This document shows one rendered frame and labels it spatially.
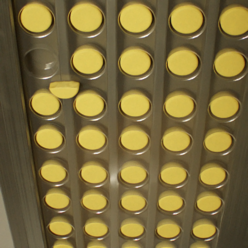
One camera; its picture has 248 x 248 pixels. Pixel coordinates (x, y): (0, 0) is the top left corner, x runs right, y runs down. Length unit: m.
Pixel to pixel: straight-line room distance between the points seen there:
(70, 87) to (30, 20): 0.03
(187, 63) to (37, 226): 0.11
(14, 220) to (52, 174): 0.04
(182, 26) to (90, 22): 0.03
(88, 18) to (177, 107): 0.05
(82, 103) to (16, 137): 0.03
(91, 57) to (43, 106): 0.03
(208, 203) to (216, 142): 0.04
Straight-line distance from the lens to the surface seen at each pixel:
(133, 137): 0.22
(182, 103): 0.21
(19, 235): 0.28
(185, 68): 0.20
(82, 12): 0.19
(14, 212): 0.26
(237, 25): 0.19
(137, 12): 0.19
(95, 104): 0.21
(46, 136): 0.22
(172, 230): 0.27
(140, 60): 0.20
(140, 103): 0.21
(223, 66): 0.20
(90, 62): 0.20
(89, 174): 0.24
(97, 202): 0.25
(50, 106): 0.21
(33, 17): 0.19
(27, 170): 0.23
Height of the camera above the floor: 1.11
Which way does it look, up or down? 49 degrees down
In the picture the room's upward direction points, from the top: 178 degrees counter-clockwise
